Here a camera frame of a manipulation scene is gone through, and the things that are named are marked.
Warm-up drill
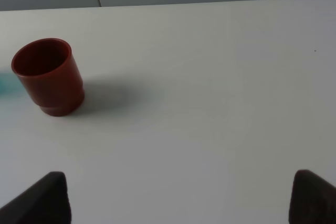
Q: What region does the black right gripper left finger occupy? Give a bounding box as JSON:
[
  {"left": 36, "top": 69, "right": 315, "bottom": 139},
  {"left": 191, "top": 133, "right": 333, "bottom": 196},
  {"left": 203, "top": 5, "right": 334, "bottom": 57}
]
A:
[{"left": 1, "top": 172, "right": 72, "bottom": 224}]

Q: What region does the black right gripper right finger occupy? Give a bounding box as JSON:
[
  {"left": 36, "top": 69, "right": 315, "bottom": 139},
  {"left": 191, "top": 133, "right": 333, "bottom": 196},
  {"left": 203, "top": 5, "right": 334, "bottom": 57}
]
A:
[{"left": 288, "top": 169, "right": 335, "bottom": 224}]

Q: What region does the teal transparent plastic cup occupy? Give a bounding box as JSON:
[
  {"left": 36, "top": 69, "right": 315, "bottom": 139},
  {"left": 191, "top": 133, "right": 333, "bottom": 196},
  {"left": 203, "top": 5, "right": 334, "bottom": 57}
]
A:
[{"left": 0, "top": 72, "right": 25, "bottom": 96}]

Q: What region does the red plastic cup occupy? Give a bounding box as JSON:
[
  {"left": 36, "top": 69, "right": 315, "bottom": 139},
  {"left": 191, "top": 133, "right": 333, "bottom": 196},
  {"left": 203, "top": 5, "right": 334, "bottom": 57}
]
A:
[{"left": 11, "top": 38, "right": 85, "bottom": 116}]

